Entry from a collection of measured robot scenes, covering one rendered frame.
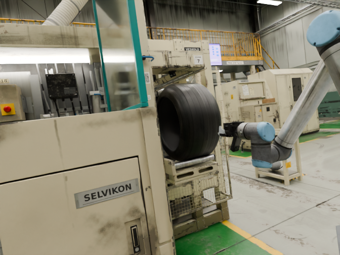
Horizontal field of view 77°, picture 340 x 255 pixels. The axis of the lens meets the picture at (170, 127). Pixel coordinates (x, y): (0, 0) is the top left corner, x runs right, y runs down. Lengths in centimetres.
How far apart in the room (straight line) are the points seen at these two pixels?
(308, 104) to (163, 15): 1197
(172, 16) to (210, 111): 1177
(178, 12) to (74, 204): 1298
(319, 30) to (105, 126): 77
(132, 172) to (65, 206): 16
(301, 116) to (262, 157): 25
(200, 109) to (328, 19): 77
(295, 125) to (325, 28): 42
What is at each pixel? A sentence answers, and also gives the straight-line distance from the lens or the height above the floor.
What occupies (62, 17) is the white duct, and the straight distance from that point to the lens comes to 181.
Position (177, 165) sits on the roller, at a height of 91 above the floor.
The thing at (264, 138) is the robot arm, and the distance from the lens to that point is 107.
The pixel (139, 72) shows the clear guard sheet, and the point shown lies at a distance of 57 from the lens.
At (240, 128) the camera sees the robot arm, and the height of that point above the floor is 113.
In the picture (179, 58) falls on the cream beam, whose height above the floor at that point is 171.
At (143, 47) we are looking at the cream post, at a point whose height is 171.
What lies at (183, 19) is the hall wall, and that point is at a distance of 1327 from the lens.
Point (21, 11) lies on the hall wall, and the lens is 1160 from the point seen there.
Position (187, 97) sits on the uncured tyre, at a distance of 139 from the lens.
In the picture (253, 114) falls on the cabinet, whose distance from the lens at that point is 586.
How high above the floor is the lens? 124
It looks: 3 degrees down
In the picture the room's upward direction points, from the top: 7 degrees counter-clockwise
